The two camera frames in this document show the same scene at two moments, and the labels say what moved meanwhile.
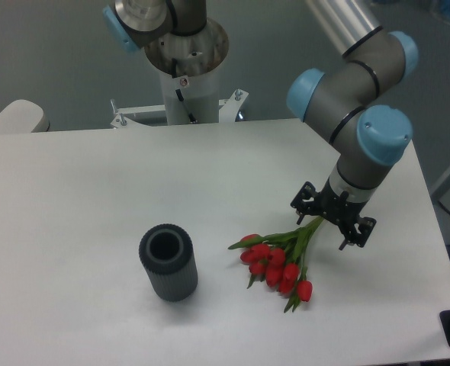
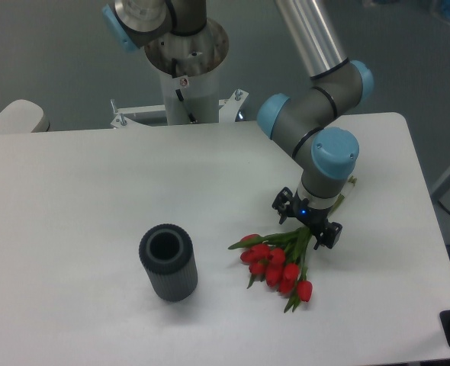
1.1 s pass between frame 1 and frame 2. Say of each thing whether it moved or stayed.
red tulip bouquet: stayed
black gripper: moved
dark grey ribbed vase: stayed
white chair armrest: stayed
